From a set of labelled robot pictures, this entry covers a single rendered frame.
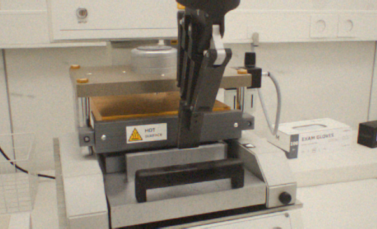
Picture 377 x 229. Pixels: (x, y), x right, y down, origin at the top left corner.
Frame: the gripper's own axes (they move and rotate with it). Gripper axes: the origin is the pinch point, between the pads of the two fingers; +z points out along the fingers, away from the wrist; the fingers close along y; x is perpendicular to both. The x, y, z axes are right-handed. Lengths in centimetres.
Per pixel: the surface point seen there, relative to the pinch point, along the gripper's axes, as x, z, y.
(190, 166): -0.5, 4.5, 3.4
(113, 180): -9.5, 10.8, -2.7
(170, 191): -2.7, 8.7, 3.2
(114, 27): -5.1, -0.7, -32.2
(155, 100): -0.9, 5.3, -14.8
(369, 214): 51, 36, -8
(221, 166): 3.8, 4.7, 3.7
